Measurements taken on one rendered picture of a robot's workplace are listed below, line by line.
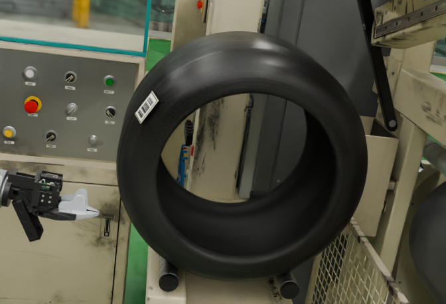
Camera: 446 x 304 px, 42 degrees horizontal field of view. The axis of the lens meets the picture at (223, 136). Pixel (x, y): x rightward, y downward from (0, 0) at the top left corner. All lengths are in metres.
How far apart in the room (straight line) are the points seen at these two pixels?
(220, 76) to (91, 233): 0.99
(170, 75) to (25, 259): 1.09
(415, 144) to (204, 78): 0.73
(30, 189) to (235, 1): 0.67
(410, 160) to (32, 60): 1.15
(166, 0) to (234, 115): 8.64
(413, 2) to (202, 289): 0.84
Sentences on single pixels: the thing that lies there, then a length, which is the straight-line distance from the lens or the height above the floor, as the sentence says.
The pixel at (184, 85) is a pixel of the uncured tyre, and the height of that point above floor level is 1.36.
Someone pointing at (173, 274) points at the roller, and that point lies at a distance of 1.36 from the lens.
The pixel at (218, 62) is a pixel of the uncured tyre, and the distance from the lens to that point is 1.18.
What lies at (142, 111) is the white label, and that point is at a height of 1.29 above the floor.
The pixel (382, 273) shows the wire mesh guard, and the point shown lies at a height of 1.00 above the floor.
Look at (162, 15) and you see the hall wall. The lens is 10.21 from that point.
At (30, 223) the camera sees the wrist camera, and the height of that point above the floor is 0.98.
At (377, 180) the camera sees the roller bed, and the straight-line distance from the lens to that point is 1.67.
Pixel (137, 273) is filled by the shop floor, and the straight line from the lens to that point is 3.06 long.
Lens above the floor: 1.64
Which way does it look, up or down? 19 degrees down
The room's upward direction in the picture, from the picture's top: 8 degrees clockwise
